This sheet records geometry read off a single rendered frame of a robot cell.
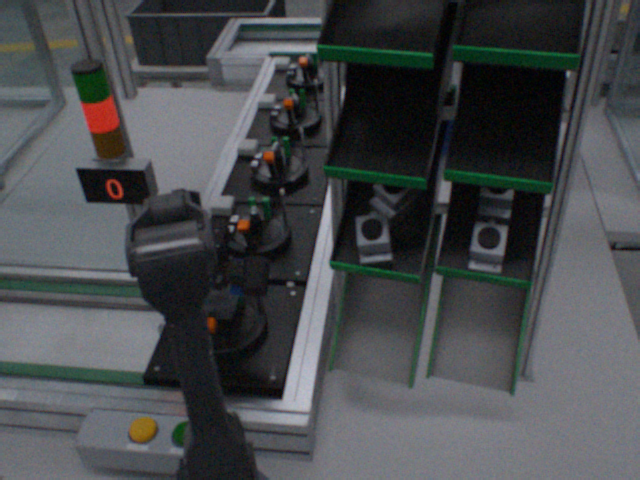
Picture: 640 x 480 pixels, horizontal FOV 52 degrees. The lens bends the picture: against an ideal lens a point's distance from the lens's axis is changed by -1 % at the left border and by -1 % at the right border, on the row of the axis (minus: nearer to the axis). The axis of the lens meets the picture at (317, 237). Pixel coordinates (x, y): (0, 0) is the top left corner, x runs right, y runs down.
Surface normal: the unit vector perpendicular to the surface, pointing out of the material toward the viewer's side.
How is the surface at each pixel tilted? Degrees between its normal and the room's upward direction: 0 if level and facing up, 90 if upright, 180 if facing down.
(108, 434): 0
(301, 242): 0
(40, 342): 0
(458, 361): 45
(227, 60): 90
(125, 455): 90
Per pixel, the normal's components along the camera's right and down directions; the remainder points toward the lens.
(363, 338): -0.25, -0.11
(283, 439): -0.14, 0.63
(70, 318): -0.06, -0.77
